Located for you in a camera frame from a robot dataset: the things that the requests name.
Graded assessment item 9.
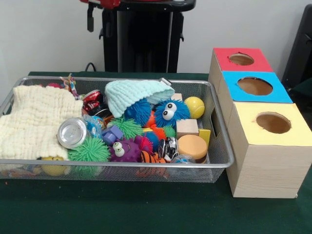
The yellow ball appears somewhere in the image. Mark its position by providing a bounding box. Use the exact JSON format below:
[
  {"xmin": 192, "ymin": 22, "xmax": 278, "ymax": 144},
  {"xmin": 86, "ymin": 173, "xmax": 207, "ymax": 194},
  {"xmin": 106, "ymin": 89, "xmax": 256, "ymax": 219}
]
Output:
[{"xmin": 184, "ymin": 96, "xmax": 206, "ymax": 119}]

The black chair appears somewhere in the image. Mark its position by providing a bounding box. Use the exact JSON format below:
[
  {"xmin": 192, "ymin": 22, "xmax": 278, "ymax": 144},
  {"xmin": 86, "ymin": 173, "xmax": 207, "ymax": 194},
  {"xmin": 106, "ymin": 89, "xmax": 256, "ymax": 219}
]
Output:
[{"xmin": 283, "ymin": 5, "xmax": 312, "ymax": 91}]

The round wooden disc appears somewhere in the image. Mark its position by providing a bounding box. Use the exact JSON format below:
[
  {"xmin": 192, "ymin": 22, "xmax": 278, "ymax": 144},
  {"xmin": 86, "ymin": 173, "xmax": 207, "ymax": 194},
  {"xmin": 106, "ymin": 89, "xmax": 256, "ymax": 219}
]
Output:
[{"xmin": 177, "ymin": 135, "xmax": 208, "ymax": 163}]

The clear mesh bin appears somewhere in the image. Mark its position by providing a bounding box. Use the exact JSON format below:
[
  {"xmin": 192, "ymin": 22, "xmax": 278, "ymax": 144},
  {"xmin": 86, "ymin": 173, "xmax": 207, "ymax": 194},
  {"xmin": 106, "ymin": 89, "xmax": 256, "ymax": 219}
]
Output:
[{"xmin": 0, "ymin": 76, "xmax": 234, "ymax": 183}]

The blue fuzzy ball with eyes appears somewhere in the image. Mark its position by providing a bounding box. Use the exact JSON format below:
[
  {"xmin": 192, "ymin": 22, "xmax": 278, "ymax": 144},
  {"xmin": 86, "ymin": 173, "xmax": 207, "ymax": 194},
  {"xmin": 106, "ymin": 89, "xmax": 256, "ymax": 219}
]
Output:
[{"xmin": 154, "ymin": 99, "xmax": 191, "ymax": 128}]

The purple spiky ball with eyes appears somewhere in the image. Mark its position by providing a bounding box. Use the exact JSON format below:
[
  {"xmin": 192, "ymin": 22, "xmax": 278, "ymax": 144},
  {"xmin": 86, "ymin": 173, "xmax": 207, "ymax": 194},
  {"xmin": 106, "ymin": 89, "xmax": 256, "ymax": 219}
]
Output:
[{"xmin": 108, "ymin": 138, "xmax": 143, "ymax": 163}]

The small green spiky ball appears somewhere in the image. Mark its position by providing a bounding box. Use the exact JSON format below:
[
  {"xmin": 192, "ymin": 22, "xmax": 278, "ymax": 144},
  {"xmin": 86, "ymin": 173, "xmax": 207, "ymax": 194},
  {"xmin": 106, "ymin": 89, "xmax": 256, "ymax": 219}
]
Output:
[{"xmin": 110, "ymin": 117, "xmax": 144, "ymax": 139}]

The wooden cube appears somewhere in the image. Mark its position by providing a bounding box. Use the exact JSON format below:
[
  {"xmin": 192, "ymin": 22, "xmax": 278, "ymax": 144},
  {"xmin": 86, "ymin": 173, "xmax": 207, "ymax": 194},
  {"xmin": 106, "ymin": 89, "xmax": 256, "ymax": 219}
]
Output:
[{"xmin": 176, "ymin": 119, "xmax": 199, "ymax": 139}]

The cream waffle cloth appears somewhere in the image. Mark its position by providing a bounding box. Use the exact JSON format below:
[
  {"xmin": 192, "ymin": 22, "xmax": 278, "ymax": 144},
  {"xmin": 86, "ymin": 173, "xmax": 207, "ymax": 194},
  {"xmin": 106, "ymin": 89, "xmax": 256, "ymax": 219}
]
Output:
[{"xmin": 0, "ymin": 85, "xmax": 83, "ymax": 160}]

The wooden box with three holes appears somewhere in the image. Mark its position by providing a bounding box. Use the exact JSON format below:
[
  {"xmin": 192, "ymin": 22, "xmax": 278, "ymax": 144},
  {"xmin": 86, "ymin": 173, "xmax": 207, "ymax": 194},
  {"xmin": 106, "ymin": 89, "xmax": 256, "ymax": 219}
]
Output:
[{"xmin": 208, "ymin": 47, "xmax": 312, "ymax": 199}]

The large green spiky ball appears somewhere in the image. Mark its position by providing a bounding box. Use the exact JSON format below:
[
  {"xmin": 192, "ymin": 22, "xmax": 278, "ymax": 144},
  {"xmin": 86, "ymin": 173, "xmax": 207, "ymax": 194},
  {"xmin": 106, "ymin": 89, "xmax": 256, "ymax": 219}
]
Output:
[{"xmin": 67, "ymin": 136, "xmax": 111, "ymax": 164}]

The yellow block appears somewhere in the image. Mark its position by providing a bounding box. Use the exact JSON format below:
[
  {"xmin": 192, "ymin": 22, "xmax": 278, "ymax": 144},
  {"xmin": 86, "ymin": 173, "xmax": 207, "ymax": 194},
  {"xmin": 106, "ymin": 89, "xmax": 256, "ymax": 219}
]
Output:
[{"xmin": 198, "ymin": 129, "xmax": 211, "ymax": 147}]

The silver can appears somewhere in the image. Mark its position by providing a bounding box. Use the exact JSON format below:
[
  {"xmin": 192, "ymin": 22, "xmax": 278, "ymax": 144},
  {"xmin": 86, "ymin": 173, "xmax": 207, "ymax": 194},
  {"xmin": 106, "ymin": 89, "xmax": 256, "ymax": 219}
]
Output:
[{"xmin": 57, "ymin": 117, "xmax": 88, "ymax": 149}]

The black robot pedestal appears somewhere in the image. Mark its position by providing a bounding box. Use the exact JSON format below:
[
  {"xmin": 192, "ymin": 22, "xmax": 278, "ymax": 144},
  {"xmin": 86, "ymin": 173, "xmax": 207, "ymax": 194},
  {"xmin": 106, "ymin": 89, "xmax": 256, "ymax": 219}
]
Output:
[{"xmin": 88, "ymin": 0, "xmax": 196, "ymax": 74}]

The mint green knit cloth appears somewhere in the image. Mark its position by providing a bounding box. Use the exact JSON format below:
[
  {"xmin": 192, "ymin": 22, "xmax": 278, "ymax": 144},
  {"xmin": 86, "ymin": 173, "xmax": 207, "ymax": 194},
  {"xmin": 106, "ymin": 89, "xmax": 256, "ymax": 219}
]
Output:
[{"xmin": 104, "ymin": 79, "xmax": 175, "ymax": 118}]

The red black packet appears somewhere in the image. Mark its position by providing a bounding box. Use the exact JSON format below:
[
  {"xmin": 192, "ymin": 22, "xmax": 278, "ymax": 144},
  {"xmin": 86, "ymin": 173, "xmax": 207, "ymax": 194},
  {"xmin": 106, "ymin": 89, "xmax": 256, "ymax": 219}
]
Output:
[{"xmin": 82, "ymin": 90, "xmax": 105, "ymax": 116}]

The orange tiger striped toy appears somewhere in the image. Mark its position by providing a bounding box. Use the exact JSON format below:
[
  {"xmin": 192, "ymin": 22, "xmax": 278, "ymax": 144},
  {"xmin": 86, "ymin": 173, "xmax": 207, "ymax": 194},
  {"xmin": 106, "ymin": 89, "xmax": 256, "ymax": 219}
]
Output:
[{"xmin": 140, "ymin": 150, "xmax": 167, "ymax": 164}]

